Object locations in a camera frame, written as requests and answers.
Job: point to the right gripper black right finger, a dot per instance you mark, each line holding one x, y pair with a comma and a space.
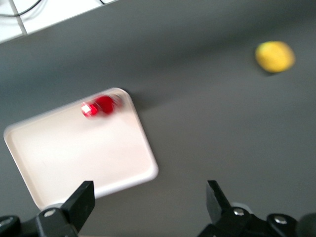
222, 209

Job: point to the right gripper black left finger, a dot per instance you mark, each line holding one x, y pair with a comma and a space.
76, 205

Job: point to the red coke bottle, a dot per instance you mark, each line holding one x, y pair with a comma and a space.
102, 107

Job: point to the white rectangular tray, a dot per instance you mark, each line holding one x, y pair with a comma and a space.
81, 153

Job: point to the yellow lemon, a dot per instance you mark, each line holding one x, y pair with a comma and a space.
275, 57

